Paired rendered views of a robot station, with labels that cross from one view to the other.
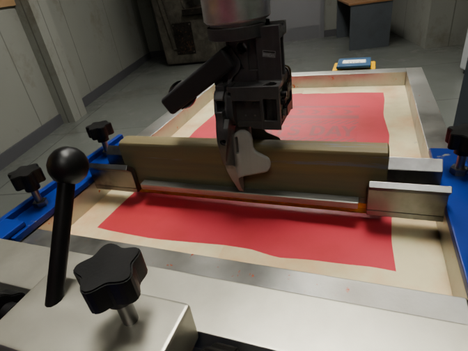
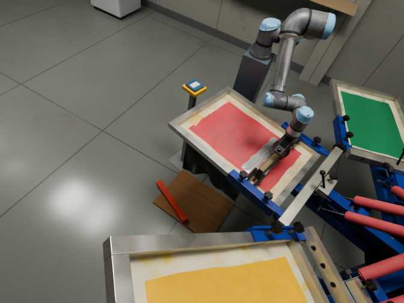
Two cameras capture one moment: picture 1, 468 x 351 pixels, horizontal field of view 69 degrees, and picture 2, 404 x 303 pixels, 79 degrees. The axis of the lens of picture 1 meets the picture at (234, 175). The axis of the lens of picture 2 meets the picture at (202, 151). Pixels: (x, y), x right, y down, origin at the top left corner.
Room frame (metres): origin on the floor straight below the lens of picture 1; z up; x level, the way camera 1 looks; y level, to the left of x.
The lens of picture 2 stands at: (0.70, 0.98, 2.09)
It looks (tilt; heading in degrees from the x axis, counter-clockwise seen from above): 52 degrees down; 279
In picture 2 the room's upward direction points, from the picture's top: 14 degrees clockwise
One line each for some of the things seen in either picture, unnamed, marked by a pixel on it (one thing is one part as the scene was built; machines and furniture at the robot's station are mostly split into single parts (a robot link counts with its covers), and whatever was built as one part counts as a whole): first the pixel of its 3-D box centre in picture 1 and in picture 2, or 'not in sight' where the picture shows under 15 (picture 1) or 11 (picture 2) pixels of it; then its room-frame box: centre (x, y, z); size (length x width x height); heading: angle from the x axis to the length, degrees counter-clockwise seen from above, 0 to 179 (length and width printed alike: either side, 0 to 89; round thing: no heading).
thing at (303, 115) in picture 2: not in sight; (301, 118); (0.41, -0.03, 1.31); 0.09 x 0.08 x 0.11; 105
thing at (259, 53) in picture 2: not in sight; (261, 47); (0.72, -0.69, 1.25); 0.15 x 0.15 x 0.10
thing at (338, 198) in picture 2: not in sight; (331, 196); (0.10, 0.13, 1.02); 0.17 x 0.06 x 0.05; 156
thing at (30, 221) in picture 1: (83, 189); (250, 192); (0.51, 0.26, 0.97); 0.30 x 0.05 x 0.07; 156
